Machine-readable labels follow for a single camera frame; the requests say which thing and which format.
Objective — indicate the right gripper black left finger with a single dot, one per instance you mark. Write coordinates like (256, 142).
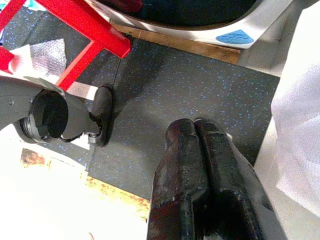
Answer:
(180, 175)

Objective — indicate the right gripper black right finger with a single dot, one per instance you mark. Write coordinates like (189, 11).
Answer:
(225, 180)

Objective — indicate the white washing machine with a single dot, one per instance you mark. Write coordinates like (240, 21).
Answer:
(250, 17)

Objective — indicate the dark blue-speckled floor mat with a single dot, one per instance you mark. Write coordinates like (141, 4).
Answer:
(175, 87)

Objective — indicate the white cloth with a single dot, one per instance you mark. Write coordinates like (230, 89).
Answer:
(297, 125)

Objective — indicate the dark grey robot leg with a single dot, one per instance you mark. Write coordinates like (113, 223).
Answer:
(75, 112)

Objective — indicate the wooden plank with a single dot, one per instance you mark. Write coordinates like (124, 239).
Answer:
(187, 45)

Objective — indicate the blue washer sticker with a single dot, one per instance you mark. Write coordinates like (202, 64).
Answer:
(235, 37)

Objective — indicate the red metal stool frame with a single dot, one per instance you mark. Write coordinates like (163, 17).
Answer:
(75, 17)

